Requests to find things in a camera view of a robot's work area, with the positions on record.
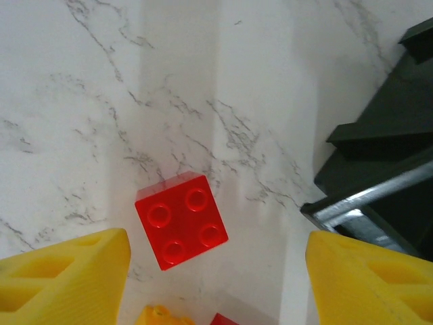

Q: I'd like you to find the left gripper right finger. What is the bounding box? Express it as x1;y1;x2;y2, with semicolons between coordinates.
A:
305;230;433;325

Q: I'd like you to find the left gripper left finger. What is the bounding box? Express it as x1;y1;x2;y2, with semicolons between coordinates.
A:
0;227;131;325

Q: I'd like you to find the small yellow lego brick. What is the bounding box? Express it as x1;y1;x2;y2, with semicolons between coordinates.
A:
134;304;196;325

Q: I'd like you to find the red lego brick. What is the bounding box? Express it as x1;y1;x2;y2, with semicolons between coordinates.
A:
209;312;242;325
134;171;229;272

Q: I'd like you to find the black plastic bin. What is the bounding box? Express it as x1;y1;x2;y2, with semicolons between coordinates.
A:
300;16;433;263

